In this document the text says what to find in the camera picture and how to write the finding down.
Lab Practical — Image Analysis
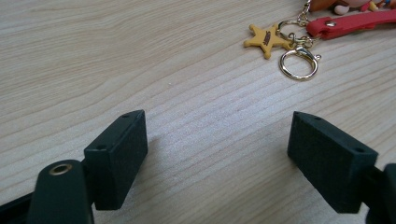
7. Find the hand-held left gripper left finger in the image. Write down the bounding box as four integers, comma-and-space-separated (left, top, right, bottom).
83, 109, 149, 211

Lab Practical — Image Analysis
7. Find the keychain with star and red strap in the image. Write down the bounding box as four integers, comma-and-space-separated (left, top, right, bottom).
243, 0, 396, 81

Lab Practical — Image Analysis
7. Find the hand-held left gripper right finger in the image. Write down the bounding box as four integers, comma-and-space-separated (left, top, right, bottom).
286, 110, 380, 215

